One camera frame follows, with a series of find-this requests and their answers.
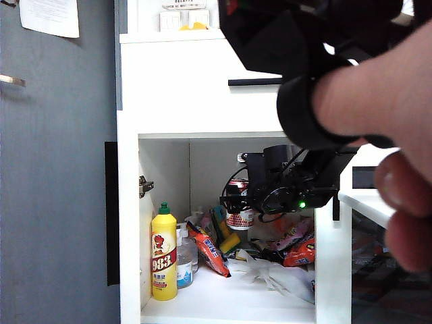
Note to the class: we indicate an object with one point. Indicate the yellow detergent bottle green cap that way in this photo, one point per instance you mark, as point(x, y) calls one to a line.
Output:
point(164, 256)

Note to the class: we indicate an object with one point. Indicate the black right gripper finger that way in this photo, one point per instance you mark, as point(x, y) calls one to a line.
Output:
point(236, 203)

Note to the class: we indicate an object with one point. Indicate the pink snack bag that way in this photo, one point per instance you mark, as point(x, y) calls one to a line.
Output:
point(293, 233)

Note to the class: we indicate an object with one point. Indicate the white label plate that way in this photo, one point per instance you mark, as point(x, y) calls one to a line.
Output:
point(184, 4)

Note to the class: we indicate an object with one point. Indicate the dark grey tall door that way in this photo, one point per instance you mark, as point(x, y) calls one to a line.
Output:
point(54, 202)

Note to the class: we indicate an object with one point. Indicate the white wall switch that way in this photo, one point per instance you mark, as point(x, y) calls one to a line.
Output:
point(170, 21)
point(199, 17)

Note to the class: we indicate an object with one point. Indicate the white paper sheet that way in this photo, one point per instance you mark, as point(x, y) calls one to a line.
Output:
point(50, 17)

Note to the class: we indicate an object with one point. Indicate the crumpled white plastic bag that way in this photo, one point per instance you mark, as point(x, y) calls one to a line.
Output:
point(276, 276)

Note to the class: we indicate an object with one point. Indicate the white cabinet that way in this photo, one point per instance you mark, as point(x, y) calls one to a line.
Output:
point(202, 108)

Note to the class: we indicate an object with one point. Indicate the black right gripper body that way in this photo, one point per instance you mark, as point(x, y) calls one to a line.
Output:
point(259, 189)

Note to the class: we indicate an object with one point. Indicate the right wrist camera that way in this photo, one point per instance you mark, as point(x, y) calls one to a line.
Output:
point(253, 158)

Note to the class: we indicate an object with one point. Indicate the orange snack bag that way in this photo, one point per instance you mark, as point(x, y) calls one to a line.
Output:
point(211, 251)

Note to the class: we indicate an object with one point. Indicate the clear pump bottle blue label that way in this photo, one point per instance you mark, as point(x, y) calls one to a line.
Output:
point(184, 273)

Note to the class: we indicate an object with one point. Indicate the wide white drawer front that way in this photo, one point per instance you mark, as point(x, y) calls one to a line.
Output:
point(185, 84)

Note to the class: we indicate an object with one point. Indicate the metal cabinet hinge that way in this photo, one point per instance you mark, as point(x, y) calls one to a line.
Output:
point(146, 186)

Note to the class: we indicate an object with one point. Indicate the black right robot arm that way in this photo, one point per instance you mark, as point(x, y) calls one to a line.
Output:
point(320, 179)

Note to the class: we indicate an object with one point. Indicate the bare human hand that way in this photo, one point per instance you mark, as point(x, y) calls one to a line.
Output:
point(388, 101)

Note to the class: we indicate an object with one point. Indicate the red snack bag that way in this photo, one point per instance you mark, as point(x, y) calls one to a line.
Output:
point(300, 254)

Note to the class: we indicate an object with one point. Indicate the orange peel piece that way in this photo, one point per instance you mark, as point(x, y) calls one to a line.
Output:
point(194, 27)

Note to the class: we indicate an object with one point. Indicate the red white beverage can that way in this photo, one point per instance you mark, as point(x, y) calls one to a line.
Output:
point(240, 221)

